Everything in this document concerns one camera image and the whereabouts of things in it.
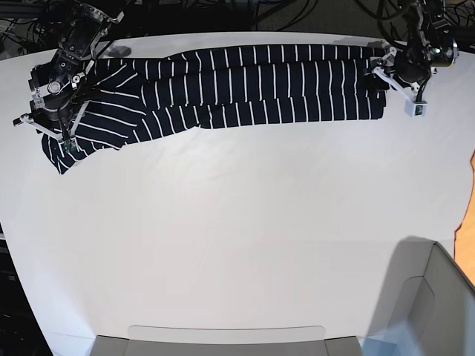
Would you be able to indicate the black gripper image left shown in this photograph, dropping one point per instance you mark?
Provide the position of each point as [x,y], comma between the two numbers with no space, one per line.
[56,110]

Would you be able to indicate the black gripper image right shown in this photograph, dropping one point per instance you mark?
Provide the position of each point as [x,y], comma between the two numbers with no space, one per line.
[411,67]

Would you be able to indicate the navy white striped T-shirt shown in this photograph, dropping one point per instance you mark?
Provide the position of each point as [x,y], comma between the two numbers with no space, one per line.
[127,101]

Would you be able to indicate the orange cloth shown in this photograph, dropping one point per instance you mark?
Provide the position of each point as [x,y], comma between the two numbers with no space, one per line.
[464,250]

